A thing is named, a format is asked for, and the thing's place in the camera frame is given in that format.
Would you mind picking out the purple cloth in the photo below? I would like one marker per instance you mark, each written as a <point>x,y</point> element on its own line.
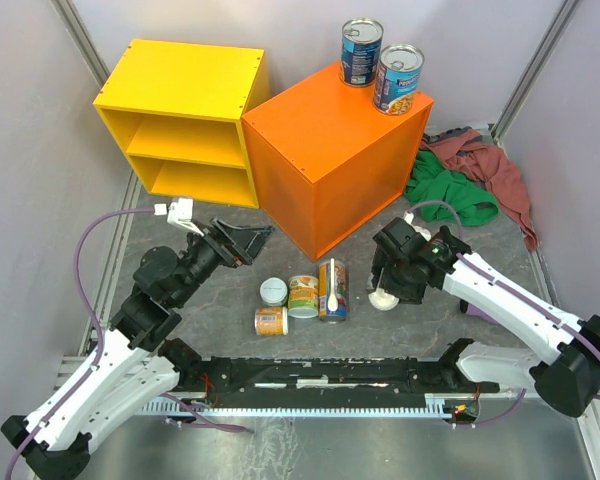
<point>469,309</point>

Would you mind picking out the red pink cloth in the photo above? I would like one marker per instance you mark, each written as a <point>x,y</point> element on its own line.
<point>464,150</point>

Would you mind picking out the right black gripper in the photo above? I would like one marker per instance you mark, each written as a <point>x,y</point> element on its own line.
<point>413,294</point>

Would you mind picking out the orange label small jar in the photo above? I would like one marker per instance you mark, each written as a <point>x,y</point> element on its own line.
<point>271,321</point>

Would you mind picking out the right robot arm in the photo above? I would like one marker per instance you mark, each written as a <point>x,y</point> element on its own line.
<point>561,357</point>

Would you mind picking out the yellow open shelf cabinet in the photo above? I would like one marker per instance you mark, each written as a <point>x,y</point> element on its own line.
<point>175,111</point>

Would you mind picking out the yellow soup can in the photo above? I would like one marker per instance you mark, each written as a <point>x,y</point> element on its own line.
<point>382,301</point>

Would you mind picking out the blue Progresso soup can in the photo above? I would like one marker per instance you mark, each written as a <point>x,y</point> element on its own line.
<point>397,78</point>

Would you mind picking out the white plastic spoon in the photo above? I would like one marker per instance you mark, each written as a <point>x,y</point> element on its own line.
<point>332,301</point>

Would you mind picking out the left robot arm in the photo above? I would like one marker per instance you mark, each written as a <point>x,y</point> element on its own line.
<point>134,360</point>

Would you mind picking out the green label noodle cup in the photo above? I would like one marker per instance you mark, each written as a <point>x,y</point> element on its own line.
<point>303,298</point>

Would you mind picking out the orange wooden box cabinet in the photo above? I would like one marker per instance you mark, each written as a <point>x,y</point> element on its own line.
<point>325,160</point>

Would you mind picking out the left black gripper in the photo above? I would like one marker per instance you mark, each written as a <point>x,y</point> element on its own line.
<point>251,240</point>

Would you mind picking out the white lid small jar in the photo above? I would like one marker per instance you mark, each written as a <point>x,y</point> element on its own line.
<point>274,292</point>

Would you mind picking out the dark blue soup can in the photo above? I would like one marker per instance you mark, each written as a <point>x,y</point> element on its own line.
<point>360,51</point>

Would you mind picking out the yellow blue upright can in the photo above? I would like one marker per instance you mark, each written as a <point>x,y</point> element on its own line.
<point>340,314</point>

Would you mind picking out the green cloth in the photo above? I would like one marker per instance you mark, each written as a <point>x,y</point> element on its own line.
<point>430,180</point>

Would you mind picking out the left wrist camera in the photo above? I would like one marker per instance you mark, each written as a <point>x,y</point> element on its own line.
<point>179,214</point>

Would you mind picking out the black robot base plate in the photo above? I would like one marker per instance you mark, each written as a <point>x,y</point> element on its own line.
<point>313,384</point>

